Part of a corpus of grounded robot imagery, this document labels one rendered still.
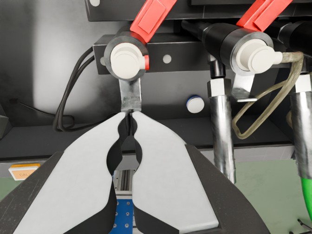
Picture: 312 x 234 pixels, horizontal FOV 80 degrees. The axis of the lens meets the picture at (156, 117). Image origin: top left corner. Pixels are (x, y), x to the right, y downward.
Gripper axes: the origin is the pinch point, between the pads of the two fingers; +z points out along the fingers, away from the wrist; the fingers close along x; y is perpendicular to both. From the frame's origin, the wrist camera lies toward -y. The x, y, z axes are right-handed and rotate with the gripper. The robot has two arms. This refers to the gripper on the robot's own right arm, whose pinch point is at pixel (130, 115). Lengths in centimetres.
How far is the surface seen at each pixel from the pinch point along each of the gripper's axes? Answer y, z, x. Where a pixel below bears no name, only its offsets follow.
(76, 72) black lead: 1.0, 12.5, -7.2
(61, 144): 18.8, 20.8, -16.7
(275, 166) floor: 134, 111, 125
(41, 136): 18.8, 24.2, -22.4
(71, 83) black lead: 2.0, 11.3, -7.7
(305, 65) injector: -1.0, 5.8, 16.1
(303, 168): 7.0, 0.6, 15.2
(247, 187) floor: 163, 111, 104
